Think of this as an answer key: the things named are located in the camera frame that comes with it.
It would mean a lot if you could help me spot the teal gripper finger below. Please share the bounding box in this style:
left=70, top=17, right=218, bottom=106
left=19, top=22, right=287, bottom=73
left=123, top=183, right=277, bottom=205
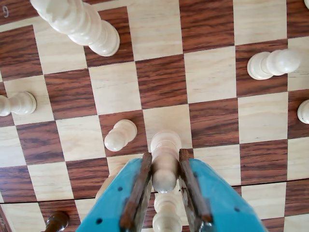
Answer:
left=179, top=148, right=266, bottom=232
left=75, top=152, right=153, bottom=232

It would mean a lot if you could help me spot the wooden folding chessboard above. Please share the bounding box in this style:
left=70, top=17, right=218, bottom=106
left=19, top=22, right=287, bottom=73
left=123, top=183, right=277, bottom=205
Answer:
left=0, top=0, right=309, bottom=232

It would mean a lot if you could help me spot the dark wooden pawn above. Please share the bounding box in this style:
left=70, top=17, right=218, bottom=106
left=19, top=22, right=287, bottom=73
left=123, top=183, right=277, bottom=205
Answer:
left=45, top=210, right=70, bottom=232

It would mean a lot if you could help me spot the light wooden queen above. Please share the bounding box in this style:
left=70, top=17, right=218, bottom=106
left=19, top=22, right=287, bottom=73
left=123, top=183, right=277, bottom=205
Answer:
left=152, top=186, right=183, bottom=232

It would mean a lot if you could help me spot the light wooden king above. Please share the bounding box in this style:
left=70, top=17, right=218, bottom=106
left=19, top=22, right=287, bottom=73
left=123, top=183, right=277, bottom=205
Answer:
left=29, top=0, right=121, bottom=58

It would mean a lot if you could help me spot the light wooden pawn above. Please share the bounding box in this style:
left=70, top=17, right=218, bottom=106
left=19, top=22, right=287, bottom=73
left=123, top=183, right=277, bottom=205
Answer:
left=104, top=119, right=138, bottom=152
left=0, top=91, right=37, bottom=117
left=297, top=99, right=309, bottom=125
left=246, top=49, right=302, bottom=81

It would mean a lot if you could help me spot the light wooden bishop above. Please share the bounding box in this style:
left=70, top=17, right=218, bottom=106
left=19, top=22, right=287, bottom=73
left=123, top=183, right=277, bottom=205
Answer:
left=150, top=130, right=182, bottom=194

